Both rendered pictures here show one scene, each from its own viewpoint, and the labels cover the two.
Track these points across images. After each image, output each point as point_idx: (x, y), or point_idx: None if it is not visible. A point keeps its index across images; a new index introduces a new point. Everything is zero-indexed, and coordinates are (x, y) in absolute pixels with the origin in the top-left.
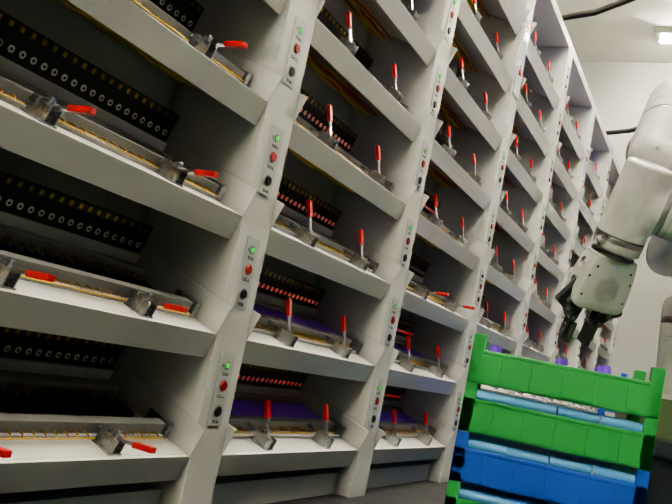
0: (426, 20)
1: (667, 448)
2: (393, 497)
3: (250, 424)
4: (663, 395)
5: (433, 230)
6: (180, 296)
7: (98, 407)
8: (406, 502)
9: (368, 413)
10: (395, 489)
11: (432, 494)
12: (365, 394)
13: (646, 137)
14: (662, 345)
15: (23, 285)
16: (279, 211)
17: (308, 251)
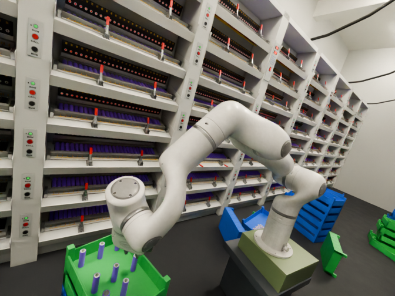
0: (186, 57)
1: (246, 272)
2: (174, 231)
3: (80, 221)
4: (257, 243)
5: None
6: (1, 194)
7: None
8: (174, 235)
9: (157, 208)
10: (186, 222)
11: (200, 226)
12: (156, 202)
13: (163, 154)
14: (267, 217)
15: None
16: (43, 161)
17: (85, 168)
